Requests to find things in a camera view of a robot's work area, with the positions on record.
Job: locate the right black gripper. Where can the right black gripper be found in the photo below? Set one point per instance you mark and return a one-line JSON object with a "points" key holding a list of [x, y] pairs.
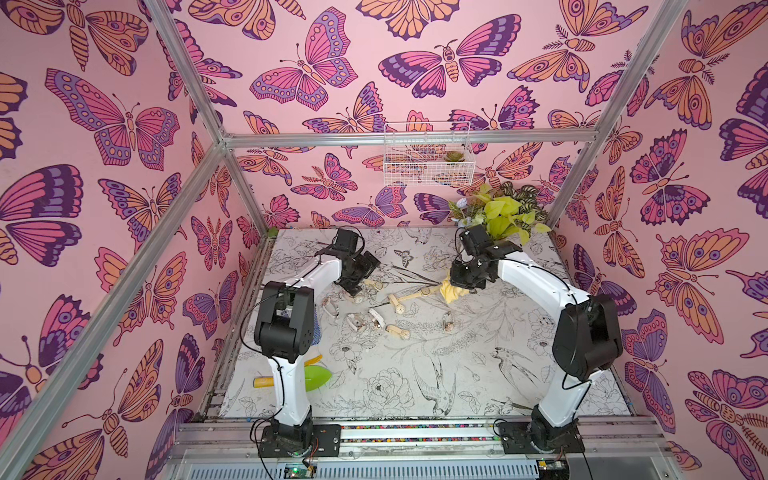
{"points": [[466, 276]]}

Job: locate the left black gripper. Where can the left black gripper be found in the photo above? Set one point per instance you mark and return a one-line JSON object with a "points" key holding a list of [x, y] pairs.
{"points": [[351, 286]]}

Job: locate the peach strap silver buckle watch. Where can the peach strap silver buckle watch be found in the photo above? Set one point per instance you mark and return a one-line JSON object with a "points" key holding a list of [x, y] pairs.
{"points": [[377, 285]]}

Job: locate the yellow cleaning cloth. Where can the yellow cleaning cloth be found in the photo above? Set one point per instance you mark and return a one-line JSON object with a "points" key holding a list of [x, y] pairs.
{"points": [[451, 293]]}

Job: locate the pink strap round watch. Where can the pink strap round watch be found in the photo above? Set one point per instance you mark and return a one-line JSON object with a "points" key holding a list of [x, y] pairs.
{"points": [[330, 307]]}

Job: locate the square silver face watch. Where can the square silver face watch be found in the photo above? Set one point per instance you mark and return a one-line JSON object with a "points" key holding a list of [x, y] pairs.
{"points": [[377, 319]]}

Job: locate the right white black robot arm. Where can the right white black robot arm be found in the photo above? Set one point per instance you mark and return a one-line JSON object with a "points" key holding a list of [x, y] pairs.
{"points": [[587, 335]]}

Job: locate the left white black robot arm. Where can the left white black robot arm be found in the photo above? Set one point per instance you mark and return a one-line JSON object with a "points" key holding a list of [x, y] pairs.
{"points": [[285, 326]]}

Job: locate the potted green leafy plant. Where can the potted green leafy plant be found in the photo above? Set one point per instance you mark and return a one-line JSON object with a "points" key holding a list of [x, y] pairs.
{"points": [[504, 211]]}

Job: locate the green yellow toy shovel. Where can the green yellow toy shovel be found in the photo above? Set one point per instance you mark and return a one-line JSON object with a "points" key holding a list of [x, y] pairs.
{"points": [[316, 375]]}

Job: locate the white strap watch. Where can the white strap watch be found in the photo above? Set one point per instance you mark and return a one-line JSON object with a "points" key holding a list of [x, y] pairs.
{"points": [[448, 323]]}

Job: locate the white wire basket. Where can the white wire basket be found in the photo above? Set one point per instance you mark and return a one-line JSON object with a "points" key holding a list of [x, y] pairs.
{"points": [[423, 157]]}

